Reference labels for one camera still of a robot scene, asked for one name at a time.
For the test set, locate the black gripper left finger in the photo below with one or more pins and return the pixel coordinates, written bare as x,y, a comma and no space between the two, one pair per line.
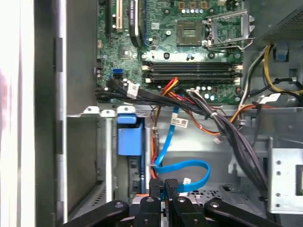
150,212

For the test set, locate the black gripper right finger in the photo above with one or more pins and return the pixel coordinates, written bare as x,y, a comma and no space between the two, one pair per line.
184,212

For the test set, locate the hard disk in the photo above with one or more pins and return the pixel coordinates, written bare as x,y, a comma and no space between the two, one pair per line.
129,142

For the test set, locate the metal disk bay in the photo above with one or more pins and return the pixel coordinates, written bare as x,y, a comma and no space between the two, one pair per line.
109,142

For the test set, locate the black RAM slot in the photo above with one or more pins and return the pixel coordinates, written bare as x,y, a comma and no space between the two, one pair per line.
194,80
194,75
194,69
194,64

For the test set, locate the black expansion slot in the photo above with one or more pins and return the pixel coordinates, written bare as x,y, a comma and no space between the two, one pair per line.
108,21

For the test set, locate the white expansion slot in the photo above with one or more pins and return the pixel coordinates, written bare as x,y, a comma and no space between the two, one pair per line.
119,16

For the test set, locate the metal optical drive cage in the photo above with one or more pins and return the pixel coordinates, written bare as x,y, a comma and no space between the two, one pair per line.
284,179

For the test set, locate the blue SATA port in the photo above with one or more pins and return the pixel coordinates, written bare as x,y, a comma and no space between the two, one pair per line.
117,71

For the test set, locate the black PC case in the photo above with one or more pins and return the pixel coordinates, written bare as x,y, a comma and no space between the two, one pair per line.
47,94

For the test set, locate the metal locking lever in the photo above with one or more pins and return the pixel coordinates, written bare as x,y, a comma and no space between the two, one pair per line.
225,48

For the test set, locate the CPU socket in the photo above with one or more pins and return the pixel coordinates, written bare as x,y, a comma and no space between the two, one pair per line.
189,33

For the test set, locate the green motherboard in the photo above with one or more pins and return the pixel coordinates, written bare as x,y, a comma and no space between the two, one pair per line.
161,30

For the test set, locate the black graphics card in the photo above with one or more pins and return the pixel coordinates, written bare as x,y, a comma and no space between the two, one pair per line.
135,23

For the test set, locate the metal socket cover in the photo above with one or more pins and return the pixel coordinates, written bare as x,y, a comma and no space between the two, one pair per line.
245,23

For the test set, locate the gray power supply unit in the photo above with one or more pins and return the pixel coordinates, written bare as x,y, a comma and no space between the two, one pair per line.
288,26

